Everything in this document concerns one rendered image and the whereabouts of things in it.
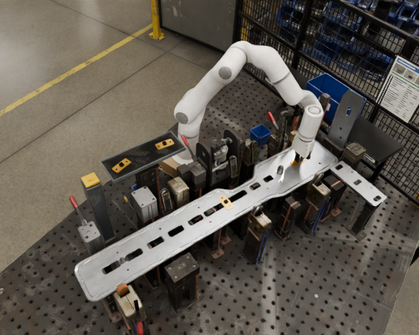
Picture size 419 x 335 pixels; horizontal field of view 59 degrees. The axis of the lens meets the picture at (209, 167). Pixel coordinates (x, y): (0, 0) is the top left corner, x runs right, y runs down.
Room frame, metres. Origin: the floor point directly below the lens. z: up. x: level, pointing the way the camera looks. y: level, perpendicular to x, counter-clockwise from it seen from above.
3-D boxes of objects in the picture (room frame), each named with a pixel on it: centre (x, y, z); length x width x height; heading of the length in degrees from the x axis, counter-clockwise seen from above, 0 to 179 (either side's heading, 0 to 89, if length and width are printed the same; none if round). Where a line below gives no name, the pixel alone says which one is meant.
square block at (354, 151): (1.38, -0.75, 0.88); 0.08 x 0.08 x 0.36; 38
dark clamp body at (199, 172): (1.17, 0.06, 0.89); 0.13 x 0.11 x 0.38; 38
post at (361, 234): (1.11, -0.81, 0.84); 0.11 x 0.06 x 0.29; 38
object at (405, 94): (1.58, -0.95, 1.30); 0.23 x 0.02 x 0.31; 38
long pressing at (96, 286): (1.01, -0.07, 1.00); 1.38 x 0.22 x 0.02; 128
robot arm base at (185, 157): (1.53, 0.13, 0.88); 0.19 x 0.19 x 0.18
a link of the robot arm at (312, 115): (1.32, -0.46, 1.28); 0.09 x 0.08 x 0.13; 159
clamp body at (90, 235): (0.80, 0.48, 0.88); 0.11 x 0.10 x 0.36; 38
